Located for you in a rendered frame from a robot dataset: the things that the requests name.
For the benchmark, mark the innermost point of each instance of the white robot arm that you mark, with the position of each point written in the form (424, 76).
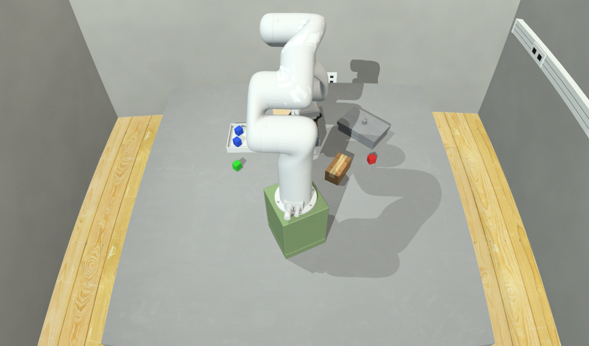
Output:
(293, 88)

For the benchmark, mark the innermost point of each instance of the brown cardboard box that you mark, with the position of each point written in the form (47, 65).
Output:
(337, 168)

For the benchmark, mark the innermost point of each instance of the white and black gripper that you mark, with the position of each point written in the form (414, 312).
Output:
(314, 118)

